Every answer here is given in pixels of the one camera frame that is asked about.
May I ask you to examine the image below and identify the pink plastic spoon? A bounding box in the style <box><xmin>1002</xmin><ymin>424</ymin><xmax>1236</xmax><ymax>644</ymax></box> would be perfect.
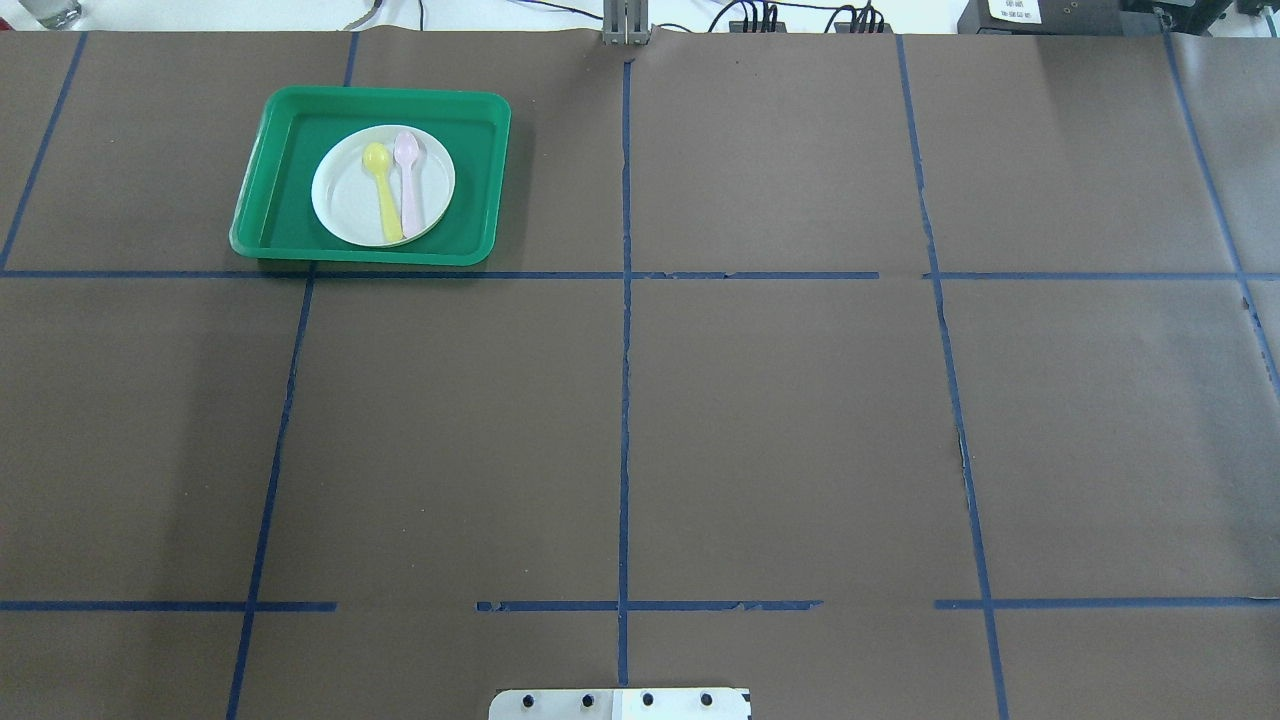
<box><xmin>393</xmin><ymin>129</ymin><xmax>424</xmax><ymax>238</ymax></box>

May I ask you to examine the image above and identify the yellow plastic spoon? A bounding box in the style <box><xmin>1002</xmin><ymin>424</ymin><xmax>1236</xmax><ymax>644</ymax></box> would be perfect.
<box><xmin>361</xmin><ymin>142</ymin><xmax>404</xmax><ymax>243</ymax></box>

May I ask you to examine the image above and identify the white round plate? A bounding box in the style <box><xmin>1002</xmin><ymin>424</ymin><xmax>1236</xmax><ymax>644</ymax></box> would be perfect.
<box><xmin>311</xmin><ymin>126</ymin><xmax>457</xmax><ymax>249</ymax></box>

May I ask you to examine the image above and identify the green plastic tray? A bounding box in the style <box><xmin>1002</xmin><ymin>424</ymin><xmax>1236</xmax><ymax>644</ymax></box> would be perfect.
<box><xmin>229</xmin><ymin>86</ymin><xmax>512</xmax><ymax>266</ymax></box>

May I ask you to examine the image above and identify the black desktop box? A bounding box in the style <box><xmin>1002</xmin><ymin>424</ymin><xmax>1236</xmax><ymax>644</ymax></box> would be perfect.
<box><xmin>956</xmin><ymin>1</ymin><xmax>1162</xmax><ymax>37</ymax></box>

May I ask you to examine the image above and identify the clear water bottle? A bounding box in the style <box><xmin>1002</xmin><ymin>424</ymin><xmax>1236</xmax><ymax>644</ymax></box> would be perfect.
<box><xmin>17</xmin><ymin>0</ymin><xmax>84</xmax><ymax>31</ymax></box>

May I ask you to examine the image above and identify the aluminium frame post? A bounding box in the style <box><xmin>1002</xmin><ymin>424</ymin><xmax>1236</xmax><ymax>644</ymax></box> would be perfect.
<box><xmin>602</xmin><ymin>0</ymin><xmax>652</xmax><ymax>46</ymax></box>

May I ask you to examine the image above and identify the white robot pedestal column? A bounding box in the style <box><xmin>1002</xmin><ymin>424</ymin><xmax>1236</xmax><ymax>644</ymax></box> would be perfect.
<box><xmin>488</xmin><ymin>687</ymin><xmax>753</xmax><ymax>719</ymax></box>

